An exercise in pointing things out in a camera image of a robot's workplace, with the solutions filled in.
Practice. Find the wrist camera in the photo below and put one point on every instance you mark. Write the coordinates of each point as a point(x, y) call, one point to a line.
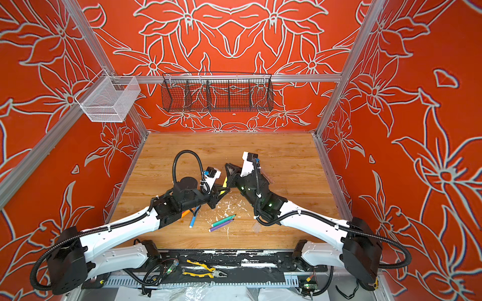
point(209, 176)
point(249, 163)

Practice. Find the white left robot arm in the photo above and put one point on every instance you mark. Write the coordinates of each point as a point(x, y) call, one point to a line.
point(70, 261)

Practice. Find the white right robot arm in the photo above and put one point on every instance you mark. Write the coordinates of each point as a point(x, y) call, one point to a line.
point(351, 243)

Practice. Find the grey slotted cable duct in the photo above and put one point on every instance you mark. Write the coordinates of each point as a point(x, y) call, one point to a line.
point(290, 281)

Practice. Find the blue marker pen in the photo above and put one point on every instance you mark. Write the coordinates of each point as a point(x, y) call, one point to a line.
point(194, 212)

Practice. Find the green marker pen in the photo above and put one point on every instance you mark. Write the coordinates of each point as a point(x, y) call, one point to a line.
point(223, 220)

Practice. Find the purple marker pen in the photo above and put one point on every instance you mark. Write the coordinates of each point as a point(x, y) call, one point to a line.
point(221, 225)

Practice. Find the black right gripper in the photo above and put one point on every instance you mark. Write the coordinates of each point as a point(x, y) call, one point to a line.
point(234, 176)

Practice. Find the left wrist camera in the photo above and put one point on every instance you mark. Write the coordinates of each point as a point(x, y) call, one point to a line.
point(209, 176)

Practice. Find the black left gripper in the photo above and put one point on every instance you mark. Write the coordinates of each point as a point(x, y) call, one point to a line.
point(214, 195)

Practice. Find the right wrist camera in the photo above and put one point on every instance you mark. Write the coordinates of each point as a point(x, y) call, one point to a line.
point(249, 163)

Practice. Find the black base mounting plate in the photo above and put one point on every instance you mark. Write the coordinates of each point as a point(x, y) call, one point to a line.
point(240, 265)

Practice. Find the clear pen cap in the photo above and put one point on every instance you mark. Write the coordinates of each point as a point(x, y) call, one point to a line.
point(256, 228)

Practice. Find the yellow handled pliers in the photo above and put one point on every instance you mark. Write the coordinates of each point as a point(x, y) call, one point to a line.
point(207, 271)

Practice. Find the yellow highlighter pen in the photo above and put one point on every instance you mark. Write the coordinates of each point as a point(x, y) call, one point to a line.
point(224, 186)

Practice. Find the white wire mesh basket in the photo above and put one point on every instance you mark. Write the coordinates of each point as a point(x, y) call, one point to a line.
point(107, 98)

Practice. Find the black wire mesh basket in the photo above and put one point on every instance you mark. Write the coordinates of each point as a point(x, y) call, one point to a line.
point(217, 92)

